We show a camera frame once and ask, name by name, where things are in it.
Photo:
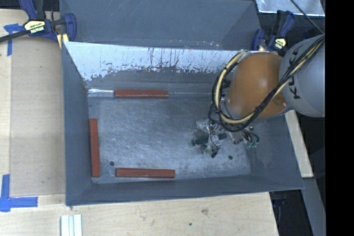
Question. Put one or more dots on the pale brown flat board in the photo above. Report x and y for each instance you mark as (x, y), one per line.
(37, 118)

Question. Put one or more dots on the grey metal bin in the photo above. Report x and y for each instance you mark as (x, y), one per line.
(155, 132)

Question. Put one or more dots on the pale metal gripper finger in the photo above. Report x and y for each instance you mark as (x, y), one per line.
(200, 141)
(203, 127)

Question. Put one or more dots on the red-brown flat block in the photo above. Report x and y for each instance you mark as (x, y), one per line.
(145, 173)
(94, 147)
(141, 94)

